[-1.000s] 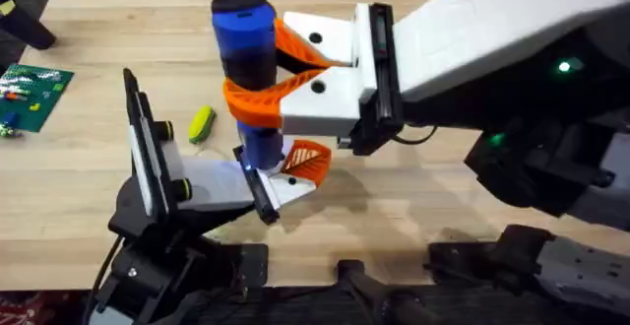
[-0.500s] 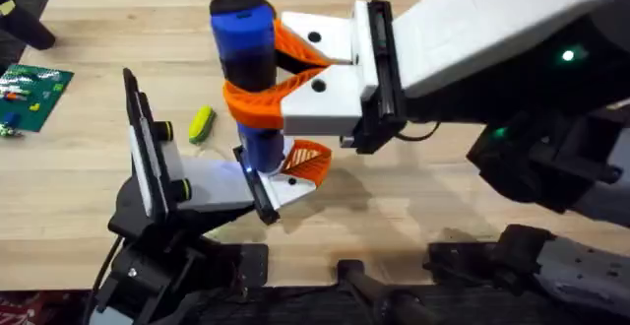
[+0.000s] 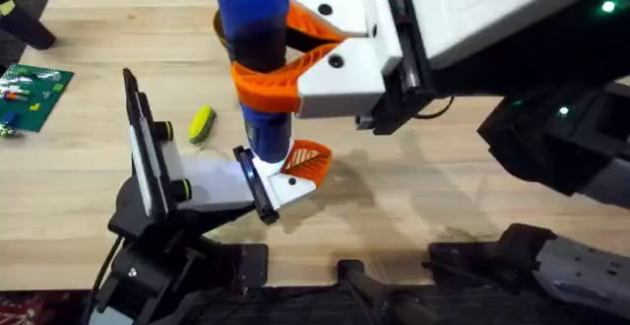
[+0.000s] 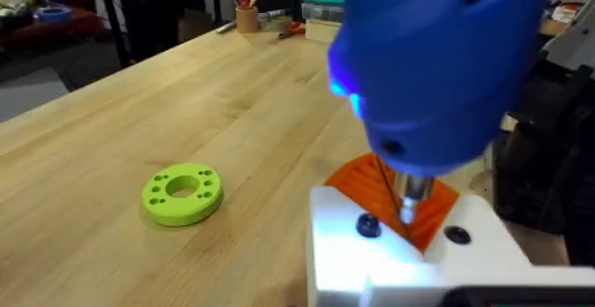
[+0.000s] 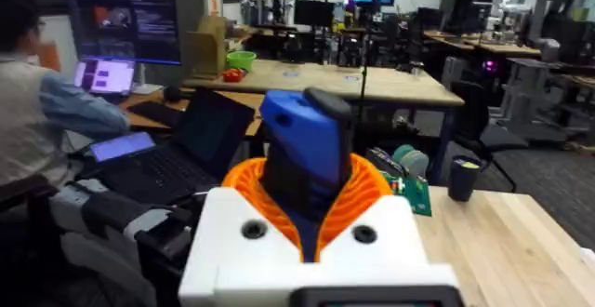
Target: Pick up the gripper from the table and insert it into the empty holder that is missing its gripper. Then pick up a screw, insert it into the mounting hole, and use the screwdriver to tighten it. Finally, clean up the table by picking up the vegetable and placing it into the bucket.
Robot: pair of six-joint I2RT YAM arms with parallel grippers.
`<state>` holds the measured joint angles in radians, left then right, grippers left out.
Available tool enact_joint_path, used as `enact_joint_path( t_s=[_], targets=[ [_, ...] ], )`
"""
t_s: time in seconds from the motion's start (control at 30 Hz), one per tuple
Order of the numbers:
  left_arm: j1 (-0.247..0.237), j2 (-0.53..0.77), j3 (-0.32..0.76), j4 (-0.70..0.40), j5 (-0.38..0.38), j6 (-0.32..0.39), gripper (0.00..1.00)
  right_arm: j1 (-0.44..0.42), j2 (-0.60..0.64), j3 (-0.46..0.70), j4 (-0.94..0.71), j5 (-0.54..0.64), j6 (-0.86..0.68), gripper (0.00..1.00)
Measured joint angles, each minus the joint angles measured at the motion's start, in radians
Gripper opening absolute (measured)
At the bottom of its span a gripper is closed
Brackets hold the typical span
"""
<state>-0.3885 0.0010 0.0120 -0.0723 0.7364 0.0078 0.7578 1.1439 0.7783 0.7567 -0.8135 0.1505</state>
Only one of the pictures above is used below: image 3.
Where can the black rail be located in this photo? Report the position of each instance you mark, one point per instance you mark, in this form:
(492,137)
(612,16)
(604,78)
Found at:
(374,295)

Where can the blue electric screwdriver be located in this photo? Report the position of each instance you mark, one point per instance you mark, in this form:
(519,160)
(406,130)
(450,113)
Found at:
(253,19)

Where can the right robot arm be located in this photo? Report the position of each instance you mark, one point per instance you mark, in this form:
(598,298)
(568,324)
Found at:
(551,152)

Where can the black upright wrist plate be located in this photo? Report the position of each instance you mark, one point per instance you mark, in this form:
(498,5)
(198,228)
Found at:
(145,157)

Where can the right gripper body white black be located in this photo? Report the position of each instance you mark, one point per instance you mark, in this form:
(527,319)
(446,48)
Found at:
(492,15)

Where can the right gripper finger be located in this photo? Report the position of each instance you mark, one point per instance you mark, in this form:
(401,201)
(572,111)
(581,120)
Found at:
(334,5)
(339,86)

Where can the black cylinder with yellow patch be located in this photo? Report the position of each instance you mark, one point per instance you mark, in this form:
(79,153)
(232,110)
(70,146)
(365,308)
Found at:
(24,27)

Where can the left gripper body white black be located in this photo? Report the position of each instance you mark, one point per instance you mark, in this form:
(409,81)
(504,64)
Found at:
(211,184)

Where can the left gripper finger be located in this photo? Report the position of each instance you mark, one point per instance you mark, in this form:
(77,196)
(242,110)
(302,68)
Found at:
(270,169)
(295,189)

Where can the green board with toy blocks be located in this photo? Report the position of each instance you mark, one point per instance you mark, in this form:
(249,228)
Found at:
(29,98)

